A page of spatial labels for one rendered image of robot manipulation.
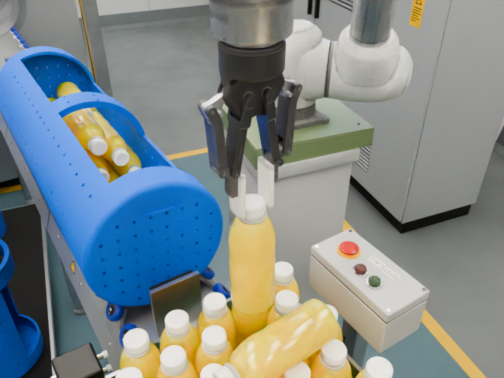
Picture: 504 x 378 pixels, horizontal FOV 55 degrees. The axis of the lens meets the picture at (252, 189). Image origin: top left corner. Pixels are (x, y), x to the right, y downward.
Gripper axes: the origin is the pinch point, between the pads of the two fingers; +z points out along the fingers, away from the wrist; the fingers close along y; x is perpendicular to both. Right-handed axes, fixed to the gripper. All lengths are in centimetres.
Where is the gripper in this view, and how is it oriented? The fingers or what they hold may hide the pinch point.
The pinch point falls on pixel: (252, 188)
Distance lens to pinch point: 64.9
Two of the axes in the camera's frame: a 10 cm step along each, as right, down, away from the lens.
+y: -8.4, 3.1, -4.4
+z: 0.0, 8.2, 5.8
